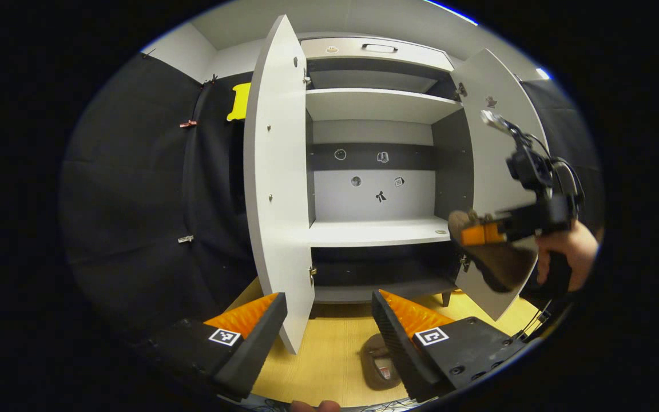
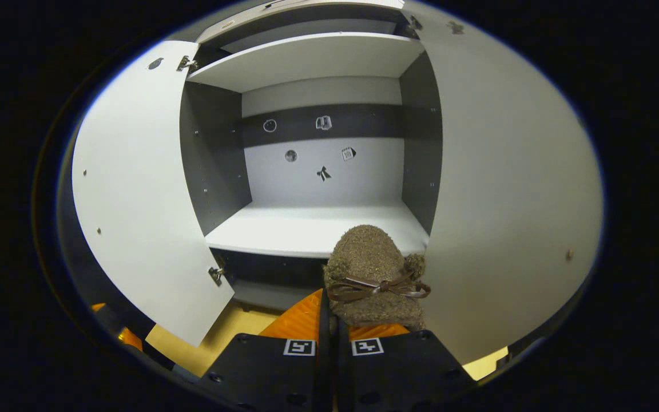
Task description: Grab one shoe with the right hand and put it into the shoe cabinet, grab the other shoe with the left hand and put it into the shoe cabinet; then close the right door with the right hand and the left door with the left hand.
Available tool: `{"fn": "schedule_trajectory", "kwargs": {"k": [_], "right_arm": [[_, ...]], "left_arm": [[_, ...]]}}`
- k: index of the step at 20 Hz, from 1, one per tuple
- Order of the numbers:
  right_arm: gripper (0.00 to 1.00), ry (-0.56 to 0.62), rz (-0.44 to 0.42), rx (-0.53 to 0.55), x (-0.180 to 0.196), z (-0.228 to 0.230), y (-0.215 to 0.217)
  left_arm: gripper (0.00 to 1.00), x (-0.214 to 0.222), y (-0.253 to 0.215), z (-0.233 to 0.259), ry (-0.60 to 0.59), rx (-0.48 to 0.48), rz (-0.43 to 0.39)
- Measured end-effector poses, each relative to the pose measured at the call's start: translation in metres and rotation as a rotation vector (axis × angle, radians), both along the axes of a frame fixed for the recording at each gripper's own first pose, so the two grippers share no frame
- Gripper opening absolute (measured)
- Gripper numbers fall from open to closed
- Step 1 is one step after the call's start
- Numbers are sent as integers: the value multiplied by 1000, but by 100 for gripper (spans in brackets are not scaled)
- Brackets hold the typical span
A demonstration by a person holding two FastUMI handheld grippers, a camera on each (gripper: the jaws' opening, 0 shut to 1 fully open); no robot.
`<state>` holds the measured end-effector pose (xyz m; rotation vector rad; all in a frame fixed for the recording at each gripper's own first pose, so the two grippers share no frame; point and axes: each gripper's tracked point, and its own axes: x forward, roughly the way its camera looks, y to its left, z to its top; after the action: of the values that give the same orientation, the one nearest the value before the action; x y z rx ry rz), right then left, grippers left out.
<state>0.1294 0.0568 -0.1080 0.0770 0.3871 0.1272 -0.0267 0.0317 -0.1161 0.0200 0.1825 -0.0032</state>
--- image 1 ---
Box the white cabinet drawer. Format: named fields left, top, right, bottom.
left=300, top=37, right=456, bottom=72

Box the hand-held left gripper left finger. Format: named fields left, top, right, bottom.
left=135, top=292, right=288, bottom=401

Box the white cabinet door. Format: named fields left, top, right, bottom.
left=450, top=47, right=549, bottom=321
left=243, top=14, right=316, bottom=354

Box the long ceiling light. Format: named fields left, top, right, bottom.
left=424, top=0, right=479, bottom=26

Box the brown shoe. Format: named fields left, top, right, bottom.
left=448, top=210, right=538, bottom=294
left=361, top=334, right=404, bottom=391

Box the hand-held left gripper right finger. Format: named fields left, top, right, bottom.
left=371, top=290, right=530, bottom=402

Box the white cabinet shelf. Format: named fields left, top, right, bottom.
left=305, top=88, right=463, bottom=125
left=308, top=216, right=457, bottom=248

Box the white shoe cabinet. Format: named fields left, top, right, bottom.
left=243, top=14, right=549, bottom=354

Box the black cable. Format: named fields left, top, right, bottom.
left=515, top=298, right=556, bottom=343

